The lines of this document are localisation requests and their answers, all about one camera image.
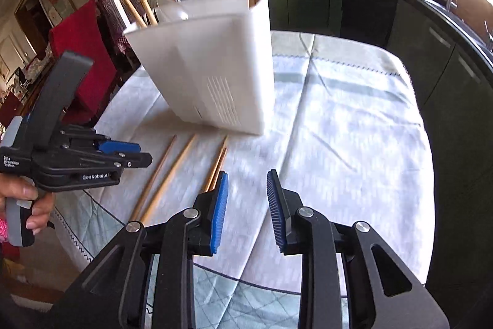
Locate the green sink base cabinet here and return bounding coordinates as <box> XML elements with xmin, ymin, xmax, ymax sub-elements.
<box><xmin>329</xmin><ymin>0</ymin><xmax>493</xmax><ymax>329</ymax></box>

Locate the clear plastic spoon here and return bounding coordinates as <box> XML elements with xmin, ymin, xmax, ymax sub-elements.
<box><xmin>155</xmin><ymin>0</ymin><xmax>190</xmax><ymax>23</ymax></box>

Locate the red chair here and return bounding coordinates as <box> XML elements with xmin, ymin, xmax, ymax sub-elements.
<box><xmin>48</xmin><ymin>0</ymin><xmax>118</xmax><ymax>121</ymax></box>

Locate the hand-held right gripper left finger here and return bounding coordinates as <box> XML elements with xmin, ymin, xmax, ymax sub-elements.
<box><xmin>50</xmin><ymin>171</ymin><xmax>230</xmax><ymax>329</ymax></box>

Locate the person's left hand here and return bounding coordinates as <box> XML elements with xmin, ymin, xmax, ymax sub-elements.
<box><xmin>0</xmin><ymin>175</ymin><xmax>55</xmax><ymax>237</ymax></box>

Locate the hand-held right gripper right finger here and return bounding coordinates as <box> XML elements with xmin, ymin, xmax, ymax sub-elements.
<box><xmin>267</xmin><ymin>169</ymin><xmax>449</xmax><ymax>329</ymax></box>

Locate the checked apron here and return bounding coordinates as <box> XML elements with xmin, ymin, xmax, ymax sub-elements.
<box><xmin>88</xmin><ymin>0</ymin><xmax>132</xmax><ymax>56</ymax></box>

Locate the cluttered dining table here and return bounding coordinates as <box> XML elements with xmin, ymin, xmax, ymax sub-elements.
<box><xmin>0</xmin><ymin>47</ymin><xmax>55</xmax><ymax>121</ymax></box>

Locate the pale checked tablecloth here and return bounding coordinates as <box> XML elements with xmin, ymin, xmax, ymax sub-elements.
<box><xmin>54</xmin><ymin>30</ymin><xmax>432</xmax><ymax>329</ymax></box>

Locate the black countertop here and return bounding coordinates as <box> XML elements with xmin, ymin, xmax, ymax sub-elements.
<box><xmin>175</xmin><ymin>0</ymin><xmax>493</xmax><ymax>68</ymax></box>

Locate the wooden cutting board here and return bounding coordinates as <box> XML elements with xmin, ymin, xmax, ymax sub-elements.
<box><xmin>449</xmin><ymin>0</ymin><xmax>493</xmax><ymax>29</ymax></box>

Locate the white plastic utensil holder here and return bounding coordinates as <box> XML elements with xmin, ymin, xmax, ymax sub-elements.
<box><xmin>122</xmin><ymin>0</ymin><xmax>275</xmax><ymax>135</ymax></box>

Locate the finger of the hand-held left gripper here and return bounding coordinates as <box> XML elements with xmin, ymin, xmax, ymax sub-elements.
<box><xmin>94</xmin><ymin>138</ymin><xmax>141</xmax><ymax>156</ymax></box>
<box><xmin>79</xmin><ymin>151</ymin><xmax>153</xmax><ymax>175</ymax></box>

